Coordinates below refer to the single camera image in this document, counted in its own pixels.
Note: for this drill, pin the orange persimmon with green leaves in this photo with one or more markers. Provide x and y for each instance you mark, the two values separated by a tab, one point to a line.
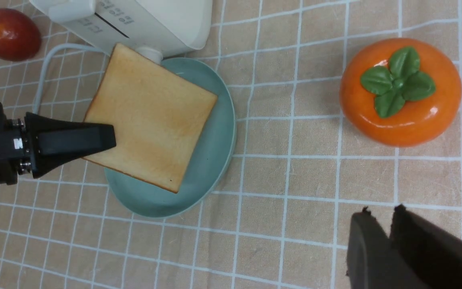
400	92

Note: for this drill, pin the white two-slot toaster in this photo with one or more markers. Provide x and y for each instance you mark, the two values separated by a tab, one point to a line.
154	28

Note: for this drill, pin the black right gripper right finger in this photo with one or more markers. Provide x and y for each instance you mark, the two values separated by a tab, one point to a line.
433	254

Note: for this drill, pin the toast slice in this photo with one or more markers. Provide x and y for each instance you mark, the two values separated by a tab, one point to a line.
157	116

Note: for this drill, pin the light green round plate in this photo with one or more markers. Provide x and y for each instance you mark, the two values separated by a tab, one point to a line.
208	164

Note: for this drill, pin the beige checkered tablecloth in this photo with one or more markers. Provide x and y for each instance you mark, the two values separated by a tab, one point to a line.
280	216

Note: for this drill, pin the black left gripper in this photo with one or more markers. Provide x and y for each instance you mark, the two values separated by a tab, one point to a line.
49	144

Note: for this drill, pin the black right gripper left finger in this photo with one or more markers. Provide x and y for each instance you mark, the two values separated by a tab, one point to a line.
372	262

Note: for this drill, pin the red apple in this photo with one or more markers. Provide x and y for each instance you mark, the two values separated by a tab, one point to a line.
20	38

